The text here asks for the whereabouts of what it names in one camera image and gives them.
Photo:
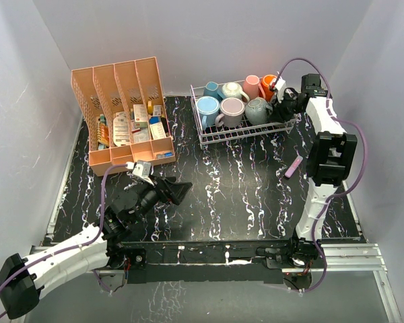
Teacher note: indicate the white mug blue handle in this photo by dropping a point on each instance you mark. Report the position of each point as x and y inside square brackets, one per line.
[212, 90]

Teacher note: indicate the light blue mug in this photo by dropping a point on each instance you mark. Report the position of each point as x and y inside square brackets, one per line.
[208, 108]

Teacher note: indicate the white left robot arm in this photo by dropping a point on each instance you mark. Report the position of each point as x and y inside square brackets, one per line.
[24, 281]

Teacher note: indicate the cream speckled mug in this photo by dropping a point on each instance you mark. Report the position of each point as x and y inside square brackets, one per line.
[233, 90]

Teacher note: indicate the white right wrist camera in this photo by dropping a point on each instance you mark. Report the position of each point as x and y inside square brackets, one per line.
[277, 87]

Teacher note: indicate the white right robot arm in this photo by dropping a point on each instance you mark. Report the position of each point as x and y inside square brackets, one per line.
[328, 164]

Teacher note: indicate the white blister pack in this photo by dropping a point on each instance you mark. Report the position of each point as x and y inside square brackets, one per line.
[120, 130]

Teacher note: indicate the lavender wide mug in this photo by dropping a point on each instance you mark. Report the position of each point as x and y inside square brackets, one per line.
[231, 113]

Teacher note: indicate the yellow small box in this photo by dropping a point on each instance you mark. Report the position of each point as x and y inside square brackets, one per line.
[150, 107]

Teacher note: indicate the white wire dish rack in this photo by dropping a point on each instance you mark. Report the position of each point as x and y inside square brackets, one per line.
[213, 134]

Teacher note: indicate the pink mug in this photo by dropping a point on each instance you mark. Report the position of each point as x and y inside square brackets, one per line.
[253, 88]

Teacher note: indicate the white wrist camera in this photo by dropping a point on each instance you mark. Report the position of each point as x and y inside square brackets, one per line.
[141, 170]
[277, 87]

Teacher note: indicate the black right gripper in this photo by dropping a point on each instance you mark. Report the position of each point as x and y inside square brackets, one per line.
[278, 113]

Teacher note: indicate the white red medicine box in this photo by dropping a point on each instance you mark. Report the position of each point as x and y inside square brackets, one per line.
[140, 114]

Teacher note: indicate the orange mug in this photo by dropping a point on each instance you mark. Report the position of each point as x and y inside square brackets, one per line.
[266, 82]

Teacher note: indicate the orange medicine box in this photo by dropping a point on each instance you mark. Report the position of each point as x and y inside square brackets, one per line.
[103, 134]

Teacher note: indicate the dark grey-green mug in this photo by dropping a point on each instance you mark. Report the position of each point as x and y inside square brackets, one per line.
[258, 111]

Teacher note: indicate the blue round container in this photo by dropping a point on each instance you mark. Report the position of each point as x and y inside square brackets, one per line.
[154, 120]

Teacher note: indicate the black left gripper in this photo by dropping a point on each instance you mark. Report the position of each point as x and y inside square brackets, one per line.
[175, 194]

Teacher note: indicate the peach plastic file organizer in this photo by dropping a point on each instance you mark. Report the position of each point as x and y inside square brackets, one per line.
[104, 90]

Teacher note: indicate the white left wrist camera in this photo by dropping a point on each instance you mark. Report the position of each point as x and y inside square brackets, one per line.
[141, 170]

